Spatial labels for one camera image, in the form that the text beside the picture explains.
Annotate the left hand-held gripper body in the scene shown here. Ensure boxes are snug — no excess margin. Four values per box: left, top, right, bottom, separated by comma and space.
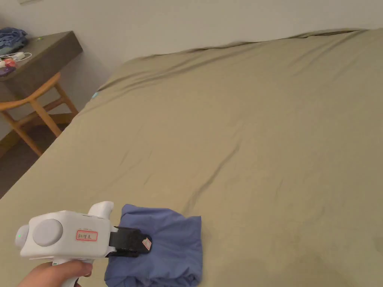
15, 201, 120, 287

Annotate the blue garment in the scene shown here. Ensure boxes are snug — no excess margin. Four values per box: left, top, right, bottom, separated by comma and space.
104, 204, 203, 287

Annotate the person's left hand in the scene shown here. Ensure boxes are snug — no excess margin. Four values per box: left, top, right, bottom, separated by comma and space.
14, 260, 94, 287

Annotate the wooden chair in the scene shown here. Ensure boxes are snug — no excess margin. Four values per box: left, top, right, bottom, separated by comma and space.
0, 71, 79, 158

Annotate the bed with beige sheet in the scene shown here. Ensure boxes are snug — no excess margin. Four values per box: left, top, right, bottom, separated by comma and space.
0, 28, 383, 287

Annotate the grey desk with clutter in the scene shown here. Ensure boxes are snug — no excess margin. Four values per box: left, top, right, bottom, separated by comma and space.
0, 27, 83, 100

